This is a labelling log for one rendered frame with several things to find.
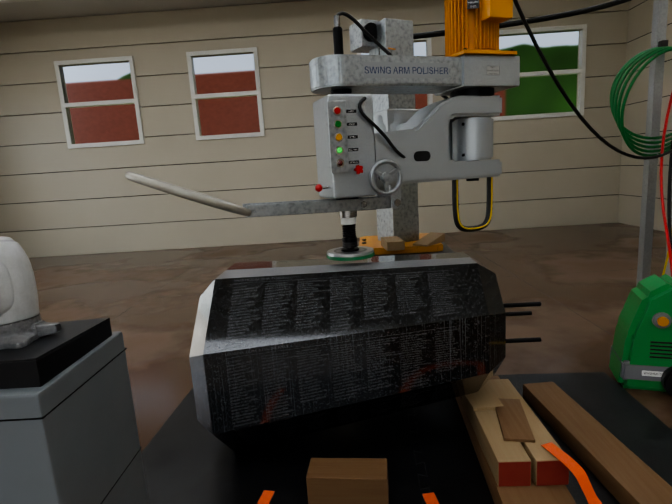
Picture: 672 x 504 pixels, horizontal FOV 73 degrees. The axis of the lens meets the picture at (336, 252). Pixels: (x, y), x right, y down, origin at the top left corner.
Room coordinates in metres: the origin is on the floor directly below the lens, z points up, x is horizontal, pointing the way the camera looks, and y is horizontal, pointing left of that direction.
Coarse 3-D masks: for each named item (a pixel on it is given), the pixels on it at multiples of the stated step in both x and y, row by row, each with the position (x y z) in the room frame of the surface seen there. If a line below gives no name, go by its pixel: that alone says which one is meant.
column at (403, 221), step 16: (384, 32) 2.69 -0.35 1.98; (400, 32) 2.72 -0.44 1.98; (400, 48) 2.72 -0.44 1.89; (384, 96) 2.71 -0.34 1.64; (400, 96) 2.71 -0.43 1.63; (416, 192) 2.75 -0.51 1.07; (400, 208) 2.70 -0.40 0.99; (416, 208) 2.75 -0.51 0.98; (384, 224) 2.77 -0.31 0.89; (400, 224) 2.70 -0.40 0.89; (416, 224) 2.75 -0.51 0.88
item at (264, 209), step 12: (252, 204) 1.93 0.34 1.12; (264, 204) 1.83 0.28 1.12; (276, 204) 1.85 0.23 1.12; (288, 204) 1.86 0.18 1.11; (300, 204) 1.88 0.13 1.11; (312, 204) 1.90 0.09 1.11; (324, 204) 1.91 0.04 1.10; (336, 204) 1.93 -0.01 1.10; (348, 204) 1.95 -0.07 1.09; (360, 204) 1.97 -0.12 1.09; (372, 204) 1.99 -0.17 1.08; (384, 204) 2.00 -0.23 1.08; (396, 204) 1.98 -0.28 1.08; (252, 216) 1.82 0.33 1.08; (264, 216) 1.83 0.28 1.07
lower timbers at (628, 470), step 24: (528, 384) 2.15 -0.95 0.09; (552, 384) 2.13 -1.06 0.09; (552, 408) 1.91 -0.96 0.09; (576, 408) 1.90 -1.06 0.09; (576, 432) 1.72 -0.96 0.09; (600, 432) 1.71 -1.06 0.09; (480, 456) 1.64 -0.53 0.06; (600, 456) 1.56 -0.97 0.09; (624, 456) 1.55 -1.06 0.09; (600, 480) 1.51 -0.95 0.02; (624, 480) 1.42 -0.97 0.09; (648, 480) 1.41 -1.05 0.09
